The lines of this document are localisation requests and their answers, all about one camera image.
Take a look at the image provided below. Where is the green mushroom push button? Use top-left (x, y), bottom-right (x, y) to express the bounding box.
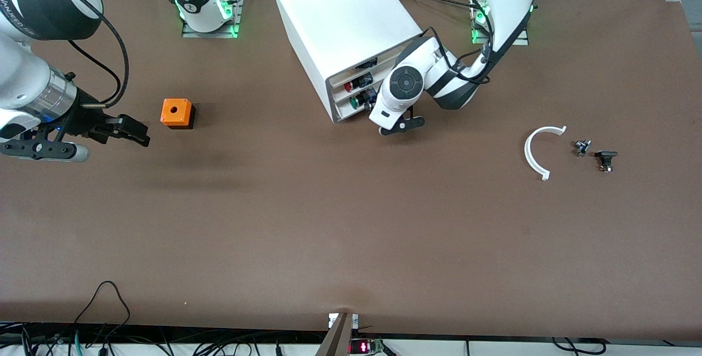
top-left (349, 88), bottom-right (379, 111)

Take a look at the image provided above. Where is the red push button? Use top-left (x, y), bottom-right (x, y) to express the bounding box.
top-left (344, 72), bottom-right (375, 92)

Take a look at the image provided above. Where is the white drawer cabinet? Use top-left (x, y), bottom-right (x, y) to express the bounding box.
top-left (270, 0), bottom-right (424, 125)

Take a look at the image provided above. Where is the white drawer with red button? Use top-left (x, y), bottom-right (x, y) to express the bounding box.
top-left (332, 65), bottom-right (391, 102)

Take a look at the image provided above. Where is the orange box with hole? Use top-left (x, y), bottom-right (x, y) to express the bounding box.
top-left (160, 98), bottom-right (196, 130)

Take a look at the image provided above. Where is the small device with red display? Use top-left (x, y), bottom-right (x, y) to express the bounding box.
top-left (349, 338), bottom-right (384, 355)

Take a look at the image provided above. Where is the white curved plastic piece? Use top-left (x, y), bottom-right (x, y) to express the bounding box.
top-left (524, 126), bottom-right (568, 182)

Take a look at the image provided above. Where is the black right camera mount bracket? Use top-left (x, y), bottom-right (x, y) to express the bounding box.
top-left (0, 126), bottom-right (76, 160)

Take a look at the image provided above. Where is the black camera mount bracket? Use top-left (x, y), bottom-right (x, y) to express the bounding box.
top-left (378, 116), bottom-right (426, 137)
top-left (0, 126), bottom-right (76, 160)

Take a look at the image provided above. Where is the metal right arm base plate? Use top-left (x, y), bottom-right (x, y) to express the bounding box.
top-left (181, 0), bottom-right (245, 39)

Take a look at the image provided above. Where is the black looped cable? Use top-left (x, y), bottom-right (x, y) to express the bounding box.
top-left (73, 281), bottom-right (131, 326)

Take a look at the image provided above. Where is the white drawer with black switch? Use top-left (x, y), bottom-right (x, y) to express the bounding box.
top-left (331, 48), bottom-right (409, 93)

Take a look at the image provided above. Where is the black left camera mount bracket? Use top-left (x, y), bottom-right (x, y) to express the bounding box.
top-left (378, 116), bottom-right (426, 137)

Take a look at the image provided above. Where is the metal camera mount beam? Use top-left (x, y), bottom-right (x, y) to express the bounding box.
top-left (315, 312), bottom-right (360, 356)

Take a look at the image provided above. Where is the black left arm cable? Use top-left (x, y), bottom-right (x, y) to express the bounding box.
top-left (421, 0), bottom-right (497, 83)

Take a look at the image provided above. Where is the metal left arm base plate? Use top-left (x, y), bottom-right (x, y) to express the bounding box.
top-left (470, 0), bottom-right (530, 46)

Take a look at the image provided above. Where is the small black switch part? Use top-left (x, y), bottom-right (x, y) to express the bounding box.
top-left (595, 150), bottom-right (619, 173)

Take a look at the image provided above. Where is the black cable under table edge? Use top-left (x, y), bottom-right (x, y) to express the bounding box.
top-left (551, 337), bottom-right (607, 355)

